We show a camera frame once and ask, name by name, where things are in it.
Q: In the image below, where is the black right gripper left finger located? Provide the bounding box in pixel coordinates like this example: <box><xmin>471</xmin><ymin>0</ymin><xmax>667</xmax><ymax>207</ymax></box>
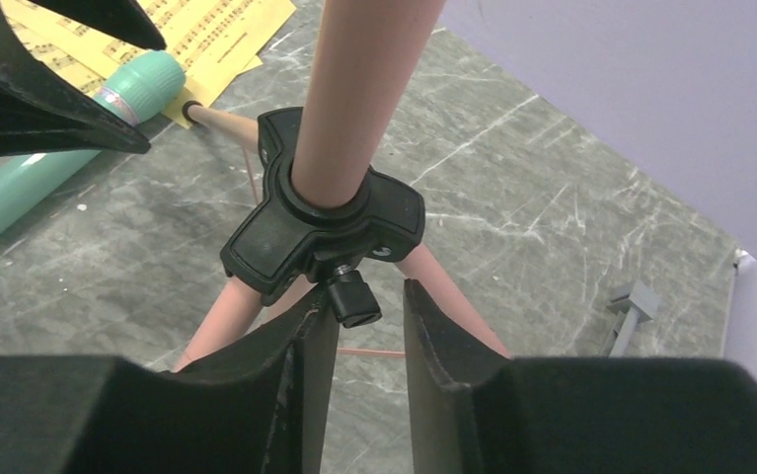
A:
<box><xmin>0</xmin><ymin>289</ymin><xmax>339</xmax><ymax>473</ymax></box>

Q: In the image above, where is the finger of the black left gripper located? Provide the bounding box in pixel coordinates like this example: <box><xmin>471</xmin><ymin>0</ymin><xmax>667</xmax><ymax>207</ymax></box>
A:
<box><xmin>32</xmin><ymin>0</ymin><xmax>166</xmax><ymax>50</ymax></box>
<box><xmin>0</xmin><ymin>4</ymin><xmax>150</xmax><ymax>156</ymax></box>

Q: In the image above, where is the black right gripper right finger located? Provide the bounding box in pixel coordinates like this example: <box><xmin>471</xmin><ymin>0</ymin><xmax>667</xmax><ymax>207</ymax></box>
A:
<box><xmin>404</xmin><ymin>279</ymin><xmax>757</xmax><ymax>473</ymax></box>

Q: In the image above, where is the pink perforated music stand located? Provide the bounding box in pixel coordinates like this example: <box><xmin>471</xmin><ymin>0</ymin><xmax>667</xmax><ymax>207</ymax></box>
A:
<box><xmin>172</xmin><ymin>0</ymin><xmax>510</xmax><ymax>372</ymax></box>

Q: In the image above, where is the yellow sheet music bottom page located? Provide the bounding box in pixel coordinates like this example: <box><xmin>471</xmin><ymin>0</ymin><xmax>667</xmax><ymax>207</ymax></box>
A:
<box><xmin>7</xmin><ymin>13</ymin><xmax>262</xmax><ymax>102</ymax></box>

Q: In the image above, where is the yellow sheet music page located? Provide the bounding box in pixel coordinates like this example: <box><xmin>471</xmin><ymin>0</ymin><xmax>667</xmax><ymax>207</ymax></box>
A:
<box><xmin>1</xmin><ymin>0</ymin><xmax>296</xmax><ymax>128</ymax></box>
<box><xmin>7</xmin><ymin>13</ymin><xmax>262</xmax><ymax>102</ymax></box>

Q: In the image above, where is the yellow sheet music top page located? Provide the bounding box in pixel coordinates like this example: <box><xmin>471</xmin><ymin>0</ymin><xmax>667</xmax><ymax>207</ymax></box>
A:
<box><xmin>1</xmin><ymin>0</ymin><xmax>296</xmax><ymax>128</ymax></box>

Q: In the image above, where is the mint green toy recorder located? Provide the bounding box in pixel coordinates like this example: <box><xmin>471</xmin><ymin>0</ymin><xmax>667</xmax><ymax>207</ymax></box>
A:
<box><xmin>0</xmin><ymin>49</ymin><xmax>188</xmax><ymax>258</ymax></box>

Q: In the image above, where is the grey metal bracket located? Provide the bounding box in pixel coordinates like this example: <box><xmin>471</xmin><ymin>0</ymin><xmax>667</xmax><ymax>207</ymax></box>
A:
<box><xmin>602</xmin><ymin>280</ymin><xmax>661</xmax><ymax>357</ymax></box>

